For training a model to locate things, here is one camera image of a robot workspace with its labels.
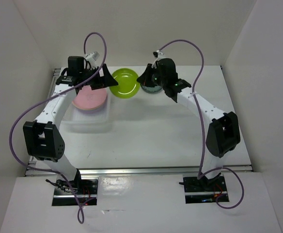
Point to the clear plastic perforated bin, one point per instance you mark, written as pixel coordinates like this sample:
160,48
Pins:
87,121

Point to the beige plastic plate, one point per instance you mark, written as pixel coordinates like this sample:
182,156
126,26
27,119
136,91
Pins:
91,109

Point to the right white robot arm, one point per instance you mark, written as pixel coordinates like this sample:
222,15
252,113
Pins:
219,130

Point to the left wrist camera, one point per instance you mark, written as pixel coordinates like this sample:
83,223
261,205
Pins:
78,64

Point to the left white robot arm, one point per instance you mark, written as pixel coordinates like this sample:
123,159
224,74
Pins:
44,141

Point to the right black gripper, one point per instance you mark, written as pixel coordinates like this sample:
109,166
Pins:
145,79

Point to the green plastic plate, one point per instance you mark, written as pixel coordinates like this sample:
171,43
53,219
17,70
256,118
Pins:
127,83

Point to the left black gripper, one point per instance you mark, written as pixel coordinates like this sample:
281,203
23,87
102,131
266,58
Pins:
107,80

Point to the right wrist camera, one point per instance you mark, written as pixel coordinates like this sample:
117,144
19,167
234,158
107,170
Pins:
165,68

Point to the blue floral ceramic plate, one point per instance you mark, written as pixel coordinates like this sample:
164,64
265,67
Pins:
151,90

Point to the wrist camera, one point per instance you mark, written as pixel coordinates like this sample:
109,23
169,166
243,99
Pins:
165,68
78,64

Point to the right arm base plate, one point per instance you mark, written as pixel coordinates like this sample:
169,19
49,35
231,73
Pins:
199,191

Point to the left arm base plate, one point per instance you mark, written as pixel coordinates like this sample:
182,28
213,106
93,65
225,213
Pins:
63,196

